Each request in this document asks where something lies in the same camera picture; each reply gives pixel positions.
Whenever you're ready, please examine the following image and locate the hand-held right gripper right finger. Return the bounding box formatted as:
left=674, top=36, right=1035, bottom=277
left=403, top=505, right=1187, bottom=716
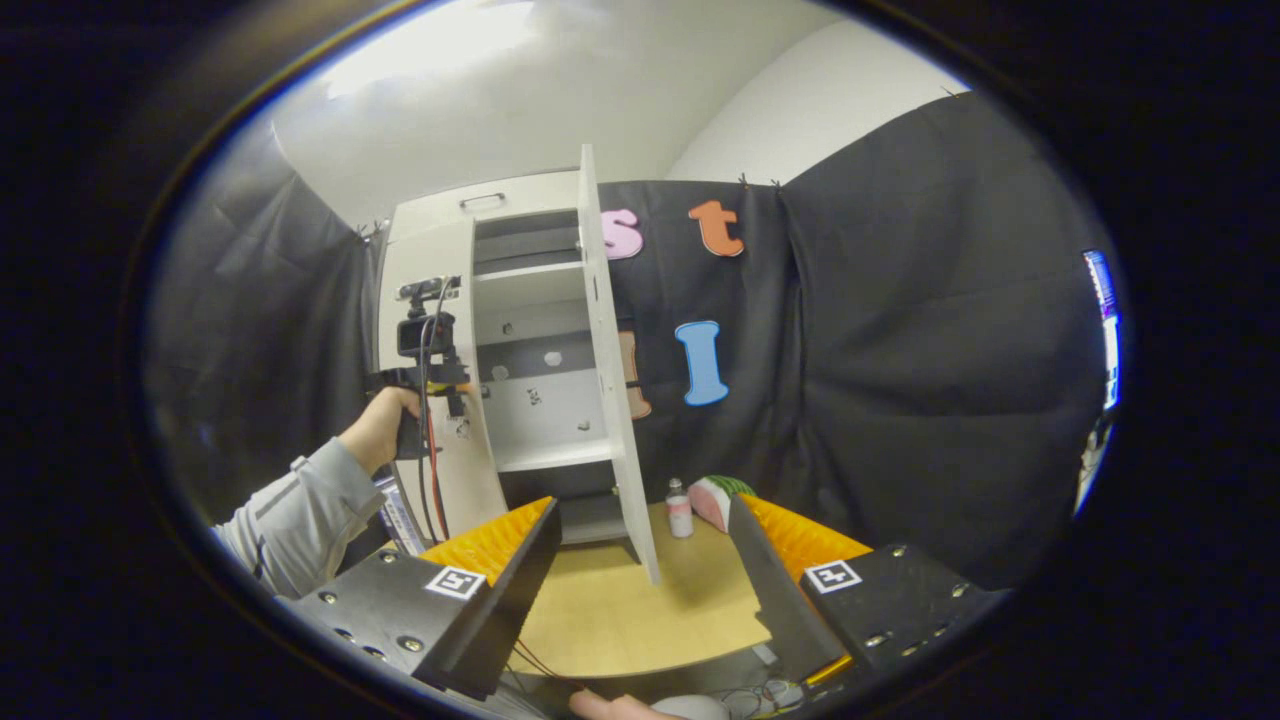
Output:
left=727, top=493, right=1006, bottom=686

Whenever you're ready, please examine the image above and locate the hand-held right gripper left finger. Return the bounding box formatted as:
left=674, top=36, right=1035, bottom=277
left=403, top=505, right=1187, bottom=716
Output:
left=290, top=497, right=563, bottom=701

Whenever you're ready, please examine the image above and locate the white double-door shoe cabinet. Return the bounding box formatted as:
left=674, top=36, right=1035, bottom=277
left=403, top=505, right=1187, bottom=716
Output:
left=375, top=170, right=661, bottom=584

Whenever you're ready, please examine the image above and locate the white cabinet shelf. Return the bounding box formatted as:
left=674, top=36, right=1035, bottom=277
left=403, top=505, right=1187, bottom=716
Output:
left=495, top=438, right=616, bottom=474
left=473, top=260, right=585, bottom=313

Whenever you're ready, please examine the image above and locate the toy watermelon slice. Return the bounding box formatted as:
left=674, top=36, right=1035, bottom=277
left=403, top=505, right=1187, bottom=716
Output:
left=688, top=476, right=759, bottom=534

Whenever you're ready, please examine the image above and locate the white and blue box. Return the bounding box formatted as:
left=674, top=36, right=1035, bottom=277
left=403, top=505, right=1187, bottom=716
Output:
left=375, top=478, right=426, bottom=556

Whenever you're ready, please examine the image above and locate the black backdrop cloth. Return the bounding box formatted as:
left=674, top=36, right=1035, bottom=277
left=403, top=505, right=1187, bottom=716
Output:
left=145, top=90, right=1111, bottom=591

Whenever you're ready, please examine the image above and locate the thin black floor cable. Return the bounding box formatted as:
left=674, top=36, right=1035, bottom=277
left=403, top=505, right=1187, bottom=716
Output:
left=508, top=640, right=601, bottom=689

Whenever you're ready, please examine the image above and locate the red gripper cable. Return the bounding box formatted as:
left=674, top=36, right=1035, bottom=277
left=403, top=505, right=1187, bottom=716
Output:
left=427, top=398, right=453, bottom=541

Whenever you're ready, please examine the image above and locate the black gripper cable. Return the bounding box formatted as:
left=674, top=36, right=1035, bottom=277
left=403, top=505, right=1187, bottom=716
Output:
left=413, top=300, right=446, bottom=543

